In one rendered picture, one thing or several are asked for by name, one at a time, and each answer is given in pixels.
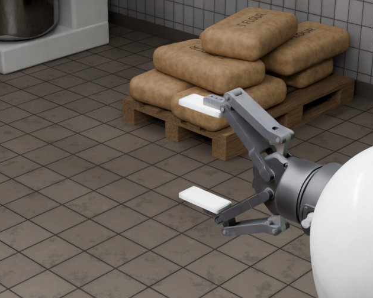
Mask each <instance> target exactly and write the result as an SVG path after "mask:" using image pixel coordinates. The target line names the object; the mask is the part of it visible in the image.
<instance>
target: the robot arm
mask: <svg viewBox="0 0 373 298"><path fill-rule="evenodd" d="M179 104H180V105H182V106H185V107H187V108H190V109H193V110H196V111H198V112H202V113H204V114H207V115H210V116H213V117H216V118H221V117H223V116H224V117H225V119H226V120H227V122H228V123H229V124H230V126H231V127H232V128H233V130H234V131H235V133H236V134H237V136H238V137H239V138H240V140H241V141H242V143H243V144H244V145H245V147H246V148H247V150H248V151H249V157H250V159H251V160H252V161H253V163H254V165H253V182H252V188H254V190H255V193H256V195H255V196H253V197H251V198H250V199H248V200H246V201H244V202H242V203H240V204H238V205H236V206H234V207H232V208H231V209H228V208H230V207H231V202H230V201H228V200H225V199H223V198H221V197H218V196H216V195H214V194H212V193H209V192H206V191H205V190H202V189H199V188H197V187H195V186H192V187H190V188H189V189H187V190H184V191H183V192H181V193H179V197H180V198H181V199H184V200H186V201H188V202H191V203H193V204H195V205H197V206H200V207H202V211H203V212H204V213H206V214H208V215H211V216H213V217H214V222H215V223H216V224H217V225H221V224H223V228H222V230H221V233H222V234H223V235H224V236H225V237H229V236H235V235H246V234H257V233H263V232H264V233H267V234H270V235H273V236H277V235H279V234H280V233H282V232H284V231H285V230H287V229H288V228H289V227H290V224H289V222H288V221H286V220H285V218H286V219H288V220H291V221H293V222H295V223H298V224H300V225H301V227H302V230H303V232H304V233H305V234H306V235H308V236H310V254H311V265H312V270H313V277H314V282H315V286H316V290H317V294H318V297H319V298H373V147H370V148H368V149H366V150H364V151H363V152H361V153H359V154H357V155H356V156H354V157H353V158H352V159H350V160H349V161H348V162H347V163H345V164H344V165H341V164H339V163H328V164H326V165H324V166H322V165H320V164H317V163H314V162H312V161H308V160H305V159H302V158H296V157H294V156H292V155H291V154H290V153H289V152H288V146H289V141H290V140H291V139H293V138H294V137H295V134H294V132H293V131H292V130H291V129H289V128H286V127H284V126H282V125H280V124H279V123H278V122H277V121H276V120H275V119H273V117H271V116H270V114H268V113H267V111H265V110H264V109H263V108H262V107H261V106H260V105H259V104H258V103H257V102H255V101H254V100H253V99H252V98H251V97H250V96H249V95H248V94H247V93H246V92H245V91H244V90H243V89H242V88H237V89H234V90H231V91H229V92H226V93H225V94H224V97H223V98H222V97H220V96H217V95H209V96H206V97H203V96H200V95H196V94H192V95H189V96H186V97H184V98H182V99H180V100H179ZM265 138H266V139H267V140H269V141H267V140H266V139H265ZM274 146H275V147H276V149H275V147H274ZM262 153H267V156H265V157H261V156H260V154H262ZM261 203H264V205H265V206H266V207H267V208H268V209H269V211H270V212H271V213H272V214H273V215H272V216H270V217H268V218H259V219H250V220H245V221H236V219H235V216H237V215H240V214H241V213H243V212H246V211H247V210H249V209H251V208H254V207H255V206H257V205H259V204H261Z"/></svg>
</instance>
